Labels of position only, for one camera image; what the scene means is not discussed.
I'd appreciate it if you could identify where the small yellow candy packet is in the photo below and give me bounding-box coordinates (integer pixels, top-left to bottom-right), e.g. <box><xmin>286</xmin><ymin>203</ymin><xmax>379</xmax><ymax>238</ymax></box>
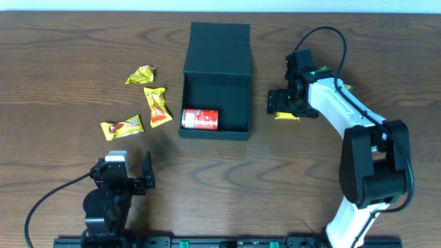
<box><xmin>274</xmin><ymin>112</ymin><xmax>300</xmax><ymax>121</ymax></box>

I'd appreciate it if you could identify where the green orange snack packet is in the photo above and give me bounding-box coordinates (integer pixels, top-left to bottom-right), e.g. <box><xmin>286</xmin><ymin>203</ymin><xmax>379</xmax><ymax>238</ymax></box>
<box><xmin>320</xmin><ymin>66</ymin><xmax>353</xmax><ymax>92</ymax></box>

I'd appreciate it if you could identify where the yellow orange snack packet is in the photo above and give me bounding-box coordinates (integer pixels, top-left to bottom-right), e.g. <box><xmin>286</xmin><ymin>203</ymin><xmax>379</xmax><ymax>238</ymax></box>
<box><xmin>144</xmin><ymin>87</ymin><xmax>172</xmax><ymax>128</ymax></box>

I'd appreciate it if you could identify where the red soda can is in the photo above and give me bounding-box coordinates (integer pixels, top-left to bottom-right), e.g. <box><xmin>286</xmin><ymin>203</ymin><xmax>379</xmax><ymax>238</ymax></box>
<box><xmin>181</xmin><ymin>108</ymin><xmax>218</xmax><ymax>131</ymax></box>

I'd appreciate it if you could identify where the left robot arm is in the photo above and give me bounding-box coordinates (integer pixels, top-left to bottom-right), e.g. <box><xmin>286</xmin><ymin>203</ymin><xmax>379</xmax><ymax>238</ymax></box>
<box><xmin>80</xmin><ymin>150</ymin><xmax>156</xmax><ymax>247</ymax></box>

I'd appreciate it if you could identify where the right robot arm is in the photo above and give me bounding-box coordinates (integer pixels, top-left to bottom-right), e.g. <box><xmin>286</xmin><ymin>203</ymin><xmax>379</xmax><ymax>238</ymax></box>
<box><xmin>267</xmin><ymin>50</ymin><xmax>413</xmax><ymax>247</ymax></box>

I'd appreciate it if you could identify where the yellow chocolate wafer packet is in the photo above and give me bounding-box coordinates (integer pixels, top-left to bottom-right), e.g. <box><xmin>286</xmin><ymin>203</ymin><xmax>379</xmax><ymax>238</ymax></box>
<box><xmin>101</xmin><ymin>115</ymin><xmax>145</xmax><ymax>141</ymax></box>

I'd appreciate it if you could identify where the black open gift box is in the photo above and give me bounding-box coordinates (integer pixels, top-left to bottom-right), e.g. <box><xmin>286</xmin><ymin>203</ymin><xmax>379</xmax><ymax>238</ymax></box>
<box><xmin>178</xmin><ymin>22</ymin><xmax>252</xmax><ymax>141</ymax></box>

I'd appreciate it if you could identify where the black mounting rail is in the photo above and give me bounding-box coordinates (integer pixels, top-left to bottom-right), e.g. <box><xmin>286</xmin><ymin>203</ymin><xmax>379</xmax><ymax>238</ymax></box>
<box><xmin>52</xmin><ymin>235</ymin><xmax>402</xmax><ymax>248</ymax></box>

